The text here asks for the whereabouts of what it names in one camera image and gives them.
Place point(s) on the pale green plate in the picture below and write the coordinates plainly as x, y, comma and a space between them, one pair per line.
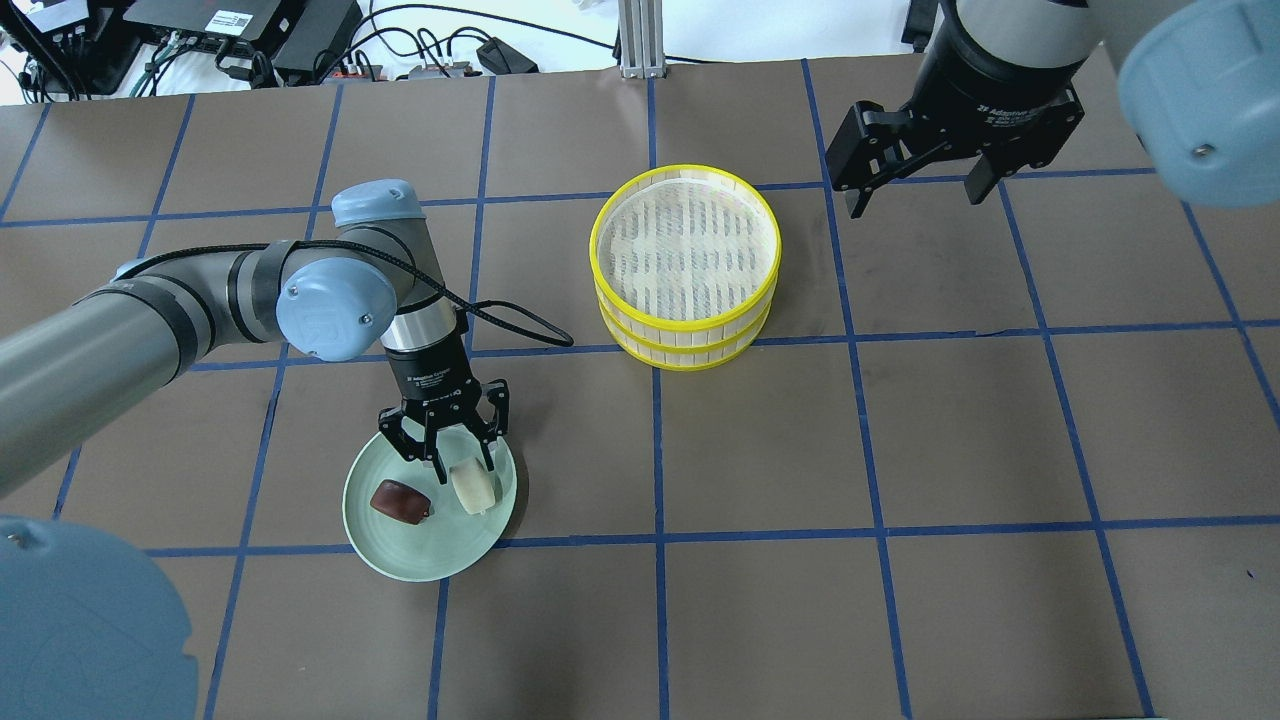
410, 527

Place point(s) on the brown paper table mat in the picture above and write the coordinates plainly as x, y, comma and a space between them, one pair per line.
1009, 460

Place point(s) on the aluminium frame post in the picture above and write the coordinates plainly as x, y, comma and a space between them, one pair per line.
641, 53

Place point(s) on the yellow steamer layer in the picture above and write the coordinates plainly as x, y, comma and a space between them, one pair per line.
685, 351
685, 248

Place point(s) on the upper yellow steamer layer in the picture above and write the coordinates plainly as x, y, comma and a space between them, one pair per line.
685, 248

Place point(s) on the brown bun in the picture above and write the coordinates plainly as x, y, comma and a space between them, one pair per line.
398, 501

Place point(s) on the lower yellow steamer layer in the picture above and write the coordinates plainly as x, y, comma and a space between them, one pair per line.
685, 351

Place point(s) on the white bun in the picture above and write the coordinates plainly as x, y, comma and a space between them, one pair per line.
474, 485

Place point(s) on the black mini computer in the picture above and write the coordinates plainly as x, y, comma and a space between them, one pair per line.
296, 40

